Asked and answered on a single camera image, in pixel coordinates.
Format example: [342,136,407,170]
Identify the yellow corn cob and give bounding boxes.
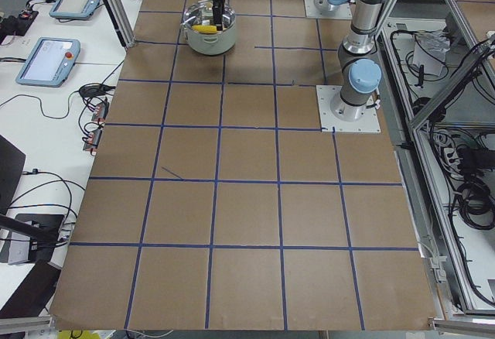
[192,25,219,34]

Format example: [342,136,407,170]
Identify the glass pot lid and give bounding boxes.
[182,0,236,34]

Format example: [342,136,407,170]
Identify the pale green steel pot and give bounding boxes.
[181,0,237,56]

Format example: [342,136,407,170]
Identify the upper teach pendant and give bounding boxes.
[49,0,101,20]

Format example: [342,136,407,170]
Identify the teach pendant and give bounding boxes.
[49,0,101,20]
[15,37,80,87]

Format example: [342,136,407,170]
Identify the small circuit boards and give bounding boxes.
[78,97,110,156]

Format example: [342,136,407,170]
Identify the lower teach pendant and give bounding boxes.
[15,37,80,87]

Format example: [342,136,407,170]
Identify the white cardboard box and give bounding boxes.
[412,30,450,77]

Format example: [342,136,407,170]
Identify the aluminium frame post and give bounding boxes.
[103,0,135,49]

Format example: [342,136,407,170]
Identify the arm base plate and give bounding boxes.
[316,85,381,134]
[304,0,352,20]

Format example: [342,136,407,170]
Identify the coiled black cables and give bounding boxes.
[444,133,495,231]

